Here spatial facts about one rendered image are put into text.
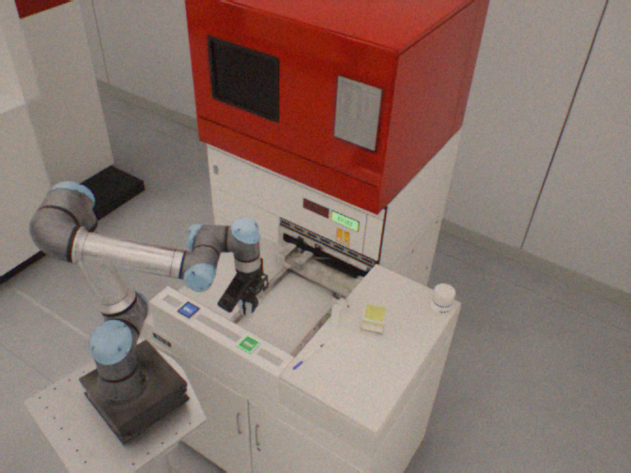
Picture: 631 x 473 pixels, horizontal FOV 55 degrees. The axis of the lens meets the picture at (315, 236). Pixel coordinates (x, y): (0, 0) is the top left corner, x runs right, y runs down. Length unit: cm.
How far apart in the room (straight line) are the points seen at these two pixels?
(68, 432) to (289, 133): 119
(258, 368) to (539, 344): 193
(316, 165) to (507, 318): 181
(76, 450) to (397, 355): 102
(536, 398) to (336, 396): 159
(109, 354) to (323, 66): 106
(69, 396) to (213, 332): 50
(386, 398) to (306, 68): 104
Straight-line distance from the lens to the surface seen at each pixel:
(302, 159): 212
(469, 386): 320
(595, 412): 333
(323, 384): 189
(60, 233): 161
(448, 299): 206
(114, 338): 184
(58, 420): 211
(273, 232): 251
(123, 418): 195
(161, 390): 198
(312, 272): 233
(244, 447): 244
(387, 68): 180
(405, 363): 197
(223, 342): 200
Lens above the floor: 250
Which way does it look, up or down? 41 degrees down
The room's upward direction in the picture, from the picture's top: 3 degrees clockwise
